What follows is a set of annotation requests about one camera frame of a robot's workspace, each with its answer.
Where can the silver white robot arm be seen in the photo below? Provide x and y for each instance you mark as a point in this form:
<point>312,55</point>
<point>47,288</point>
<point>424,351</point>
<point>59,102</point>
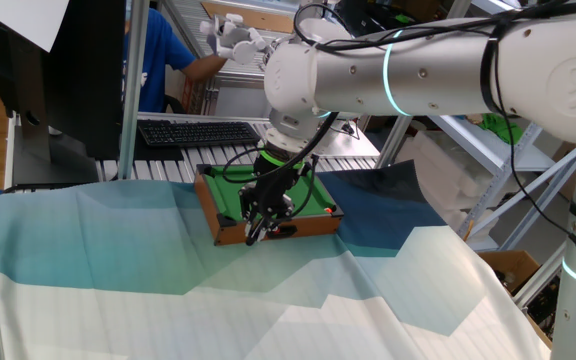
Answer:
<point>443,75</point>

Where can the blue green white tablecloth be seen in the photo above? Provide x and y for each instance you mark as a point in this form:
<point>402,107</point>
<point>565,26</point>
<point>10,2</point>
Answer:
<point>118,300</point>

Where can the bare person forearm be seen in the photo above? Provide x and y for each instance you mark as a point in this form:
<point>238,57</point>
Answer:
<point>203,70</point>

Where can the black keyboard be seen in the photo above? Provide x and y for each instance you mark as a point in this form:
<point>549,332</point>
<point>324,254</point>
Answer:
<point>198,134</point>

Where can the white teleoperation device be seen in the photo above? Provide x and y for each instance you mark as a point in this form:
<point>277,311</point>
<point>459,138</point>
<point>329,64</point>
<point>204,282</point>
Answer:
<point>240,50</point>

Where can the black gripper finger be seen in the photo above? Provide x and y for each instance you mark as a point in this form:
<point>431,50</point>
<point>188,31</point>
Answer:
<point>279,210</point>
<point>252,207</point>

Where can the person in blue shirt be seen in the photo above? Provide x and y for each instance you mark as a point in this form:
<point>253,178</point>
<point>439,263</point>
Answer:
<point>155,65</point>

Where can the green cloth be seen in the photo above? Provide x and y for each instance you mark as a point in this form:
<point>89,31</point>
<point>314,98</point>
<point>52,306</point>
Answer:
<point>505,131</point>

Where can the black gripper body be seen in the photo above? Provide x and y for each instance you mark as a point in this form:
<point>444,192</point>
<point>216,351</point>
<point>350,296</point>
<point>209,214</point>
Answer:
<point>275,182</point>

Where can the black desk mat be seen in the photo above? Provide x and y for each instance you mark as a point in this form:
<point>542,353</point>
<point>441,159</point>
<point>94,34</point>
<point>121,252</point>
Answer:
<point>158,152</point>

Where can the white foam packaging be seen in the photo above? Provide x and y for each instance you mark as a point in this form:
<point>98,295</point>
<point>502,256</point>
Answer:
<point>438,170</point>

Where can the red pool ball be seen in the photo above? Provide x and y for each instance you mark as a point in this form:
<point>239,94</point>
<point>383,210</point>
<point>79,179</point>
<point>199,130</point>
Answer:
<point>276,231</point>

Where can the cardboard box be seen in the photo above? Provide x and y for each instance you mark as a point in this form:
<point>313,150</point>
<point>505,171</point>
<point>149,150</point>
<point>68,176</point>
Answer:
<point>513,265</point>

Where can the mini wooden pool table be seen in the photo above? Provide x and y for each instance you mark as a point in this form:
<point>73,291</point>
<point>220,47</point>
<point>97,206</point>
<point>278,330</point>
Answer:
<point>228,192</point>

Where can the white paper sheet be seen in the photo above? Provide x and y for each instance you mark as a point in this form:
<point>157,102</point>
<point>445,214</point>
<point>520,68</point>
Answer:
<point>23,20</point>

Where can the black monitor with stand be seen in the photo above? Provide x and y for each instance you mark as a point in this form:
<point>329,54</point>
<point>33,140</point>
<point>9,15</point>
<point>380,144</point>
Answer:
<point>88,75</point>

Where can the tan wooden board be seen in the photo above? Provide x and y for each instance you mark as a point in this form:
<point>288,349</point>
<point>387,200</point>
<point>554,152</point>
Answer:
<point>258,20</point>

